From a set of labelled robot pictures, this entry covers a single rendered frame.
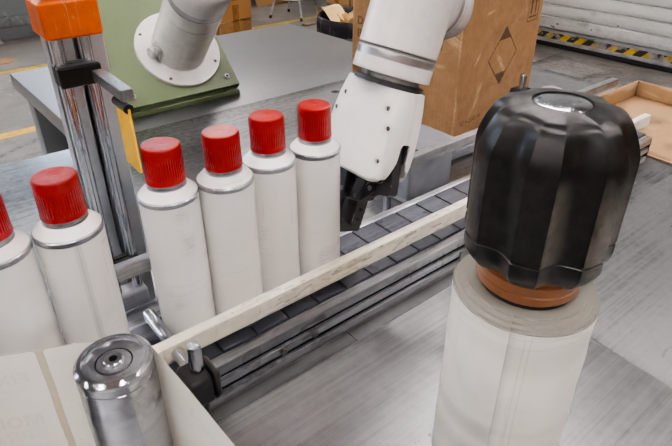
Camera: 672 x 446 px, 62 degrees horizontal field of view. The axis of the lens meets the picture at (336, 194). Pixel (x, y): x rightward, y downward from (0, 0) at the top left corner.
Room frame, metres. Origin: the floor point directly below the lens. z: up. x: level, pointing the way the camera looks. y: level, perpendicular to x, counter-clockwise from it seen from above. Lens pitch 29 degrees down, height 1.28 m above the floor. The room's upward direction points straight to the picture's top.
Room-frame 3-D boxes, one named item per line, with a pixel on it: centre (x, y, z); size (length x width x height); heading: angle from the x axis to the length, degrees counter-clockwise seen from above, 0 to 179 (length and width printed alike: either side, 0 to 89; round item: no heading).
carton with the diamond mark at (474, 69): (1.12, -0.22, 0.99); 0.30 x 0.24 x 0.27; 138
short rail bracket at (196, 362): (0.33, 0.11, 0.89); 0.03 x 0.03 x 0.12; 38
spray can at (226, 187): (0.45, 0.10, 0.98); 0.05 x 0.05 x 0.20
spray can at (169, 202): (0.42, 0.14, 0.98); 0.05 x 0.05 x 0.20
